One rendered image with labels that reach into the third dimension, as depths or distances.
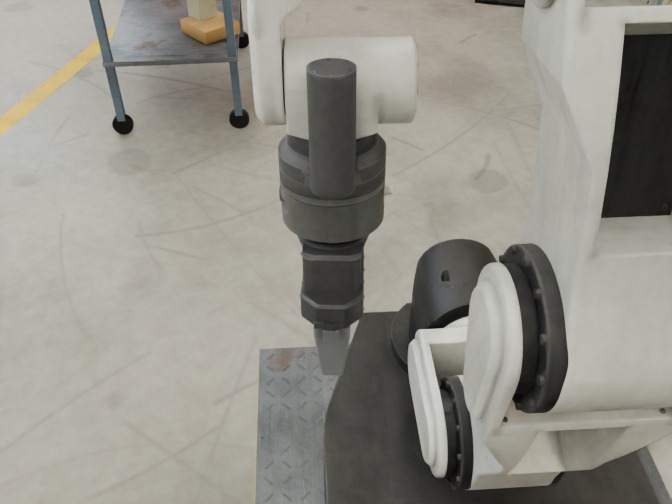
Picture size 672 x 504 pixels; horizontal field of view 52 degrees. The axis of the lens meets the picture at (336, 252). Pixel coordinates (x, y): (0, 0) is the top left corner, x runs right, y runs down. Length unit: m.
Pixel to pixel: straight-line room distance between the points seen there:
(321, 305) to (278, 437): 0.69
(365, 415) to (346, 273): 0.52
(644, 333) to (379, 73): 0.27
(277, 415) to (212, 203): 1.28
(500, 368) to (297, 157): 0.23
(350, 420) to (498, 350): 0.53
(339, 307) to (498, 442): 0.20
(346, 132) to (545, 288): 0.19
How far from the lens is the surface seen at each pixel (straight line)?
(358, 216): 0.55
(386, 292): 2.06
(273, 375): 1.33
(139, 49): 2.82
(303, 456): 1.23
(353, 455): 1.03
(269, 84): 0.51
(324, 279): 0.58
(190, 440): 1.76
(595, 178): 0.48
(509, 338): 0.54
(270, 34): 0.49
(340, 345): 0.61
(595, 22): 0.47
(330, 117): 0.47
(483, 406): 0.62
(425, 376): 0.92
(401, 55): 0.51
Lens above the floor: 1.44
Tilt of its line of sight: 41 degrees down
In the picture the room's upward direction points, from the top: straight up
